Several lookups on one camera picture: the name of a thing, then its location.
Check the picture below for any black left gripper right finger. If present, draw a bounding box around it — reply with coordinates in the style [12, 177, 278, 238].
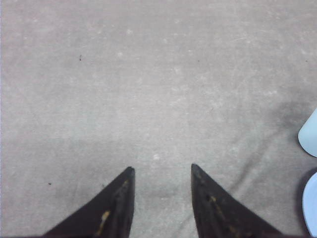
[191, 164, 282, 238]

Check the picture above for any blue plastic plate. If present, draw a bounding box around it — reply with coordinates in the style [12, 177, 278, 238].
[302, 173, 317, 238]

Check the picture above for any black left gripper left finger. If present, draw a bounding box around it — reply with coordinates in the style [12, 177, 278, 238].
[43, 167, 135, 238]

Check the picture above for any light blue plastic cup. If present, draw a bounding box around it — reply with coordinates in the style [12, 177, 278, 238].
[298, 109, 317, 157]

